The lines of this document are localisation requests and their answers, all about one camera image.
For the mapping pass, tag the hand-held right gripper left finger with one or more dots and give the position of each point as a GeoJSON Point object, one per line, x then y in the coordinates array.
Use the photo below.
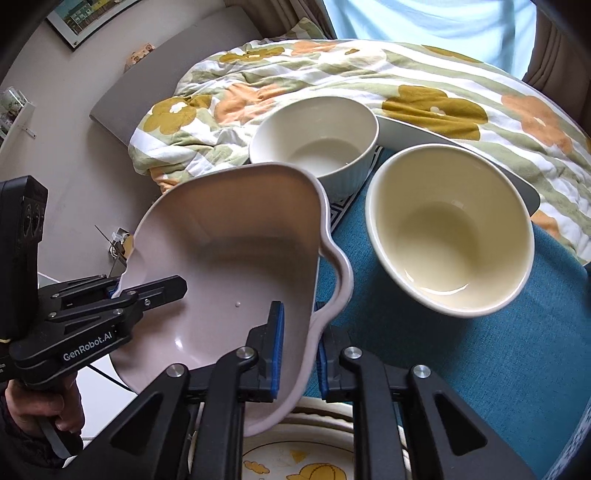
{"type": "Point", "coordinates": [277, 350]}

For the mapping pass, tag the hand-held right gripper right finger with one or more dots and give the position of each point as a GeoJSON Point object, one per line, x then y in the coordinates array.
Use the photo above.
{"type": "Point", "coordinates": [322, 369]}

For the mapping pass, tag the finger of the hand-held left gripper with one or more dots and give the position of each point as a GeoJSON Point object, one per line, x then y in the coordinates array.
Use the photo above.
{"type": "Point", "coordinates": [101, 316]}
{"type": "Point", "coordinates": [152, 288]}

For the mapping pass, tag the pink square bowl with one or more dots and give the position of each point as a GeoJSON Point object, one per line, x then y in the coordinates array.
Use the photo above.
{"type": "Point", "coordinates": [231, 249]}

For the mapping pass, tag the person's left hand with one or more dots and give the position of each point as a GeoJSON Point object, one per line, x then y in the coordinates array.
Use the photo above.
{"type": "Point", "coordinates": [32, 399]}

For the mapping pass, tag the white power socket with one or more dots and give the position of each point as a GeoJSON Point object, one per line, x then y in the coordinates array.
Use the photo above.
{"type": "Point", "coordinates": [117, 241]}

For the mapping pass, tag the duck print plate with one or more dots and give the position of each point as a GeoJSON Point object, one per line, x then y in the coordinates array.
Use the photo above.
{"type": "Point", "coordinates": [295, 461]}

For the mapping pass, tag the cream round bowl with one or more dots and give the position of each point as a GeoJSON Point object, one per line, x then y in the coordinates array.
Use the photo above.
{"type": "Point", "coordinates": [443, 221]}

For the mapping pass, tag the grey padded headboard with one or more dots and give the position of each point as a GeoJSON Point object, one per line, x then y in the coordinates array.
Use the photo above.
{"type": "Point", "coordinates": [161, 78]}

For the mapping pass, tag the white ribbed bowl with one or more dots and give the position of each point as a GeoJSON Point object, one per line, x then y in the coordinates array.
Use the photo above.
{"type": "Point", "coordinates": [314, 134]}

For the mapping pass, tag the small plush toy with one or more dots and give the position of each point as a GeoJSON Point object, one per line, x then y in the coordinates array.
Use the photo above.
{"type": "Point", "coordinates": [139, 53]}

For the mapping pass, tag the grey tray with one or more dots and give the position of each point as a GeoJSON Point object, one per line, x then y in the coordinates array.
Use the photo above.
{"type": "Point", "coordinates": [438, 134]}

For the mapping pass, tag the framed house picture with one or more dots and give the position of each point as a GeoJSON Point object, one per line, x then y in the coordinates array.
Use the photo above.
{"type": "Point", "coordinates": [87, 18]}

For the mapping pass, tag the floral pillow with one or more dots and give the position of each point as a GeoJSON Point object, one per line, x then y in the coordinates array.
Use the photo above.
{"type": "Point", "coordinates": [302, 30]}

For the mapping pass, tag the brown curtain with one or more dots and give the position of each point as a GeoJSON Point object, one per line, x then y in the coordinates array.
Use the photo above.
{"type": "Point", "coordinates": [561, 41]}
{"type": "Point", "coordinates": [295, 14]}

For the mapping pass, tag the floral striped blanket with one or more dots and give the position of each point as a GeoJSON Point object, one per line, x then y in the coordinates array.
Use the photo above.
{"type": "Point", "coordinates": [415, 69]}

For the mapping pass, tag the light blue window cloth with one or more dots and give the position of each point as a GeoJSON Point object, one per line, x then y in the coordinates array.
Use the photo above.
{"type": "Point", "coordinates": [429, 27]}

